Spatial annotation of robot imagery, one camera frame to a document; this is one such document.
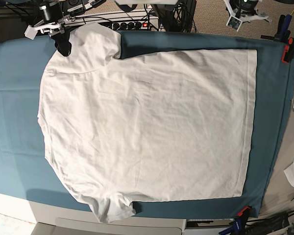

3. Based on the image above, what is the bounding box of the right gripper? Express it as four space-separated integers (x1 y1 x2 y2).
33 0 72 57

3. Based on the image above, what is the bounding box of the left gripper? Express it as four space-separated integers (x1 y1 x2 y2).
223 0 270 22

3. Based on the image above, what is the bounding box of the white T-shirt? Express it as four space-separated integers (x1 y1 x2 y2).
38 23 257 223

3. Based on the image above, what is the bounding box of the blue black clamp top right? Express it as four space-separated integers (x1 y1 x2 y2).
261 14 292 43

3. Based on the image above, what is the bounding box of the black orange clamp top right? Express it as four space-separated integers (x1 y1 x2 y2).
281 37 294 64

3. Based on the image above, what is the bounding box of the black orange clamp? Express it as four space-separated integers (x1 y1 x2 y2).
281 37 294 64
237 206 252 220

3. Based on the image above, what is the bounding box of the teal table cloth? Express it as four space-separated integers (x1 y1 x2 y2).
0 31 294 219

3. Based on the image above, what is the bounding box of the black orange clamp bottom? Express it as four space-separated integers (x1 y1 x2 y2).
237 206 252 220

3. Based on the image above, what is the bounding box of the blue clamp bottom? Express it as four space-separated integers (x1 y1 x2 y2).
219 218 247 235

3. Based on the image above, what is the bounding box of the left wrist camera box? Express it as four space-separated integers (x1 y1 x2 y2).
226 16 243 31

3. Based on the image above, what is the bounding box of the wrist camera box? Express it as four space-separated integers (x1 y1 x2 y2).
24 25 37 40
226 16 243 31

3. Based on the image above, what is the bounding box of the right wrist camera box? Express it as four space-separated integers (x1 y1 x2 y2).
24 25 37 40

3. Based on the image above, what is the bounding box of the black power strip red switch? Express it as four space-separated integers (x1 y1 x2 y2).
107 21 150 31

